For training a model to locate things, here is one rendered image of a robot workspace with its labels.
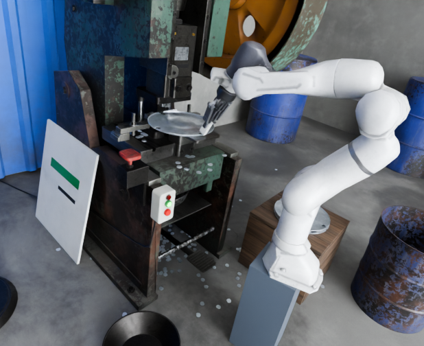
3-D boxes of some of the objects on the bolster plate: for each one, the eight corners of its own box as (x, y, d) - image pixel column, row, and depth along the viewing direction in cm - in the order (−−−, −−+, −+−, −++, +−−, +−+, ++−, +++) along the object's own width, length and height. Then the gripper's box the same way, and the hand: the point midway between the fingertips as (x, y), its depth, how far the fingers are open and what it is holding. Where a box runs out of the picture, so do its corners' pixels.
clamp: (151, 134, 145) (152, 112, 140) (118, 142, 133) (118, 118, 128) (143, 130, 148) (144, 108, 143) (110, 136, 137) (110, 113, 132)
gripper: (224, 96, 112) (196, 142, 128) (246, 93, 121) (217, 136, 137) (211, 82, 114) (185, 129, 130) (234, 79, 123) (207, 123, 139)
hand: (206, 127), depth 131 cm, fingers closed
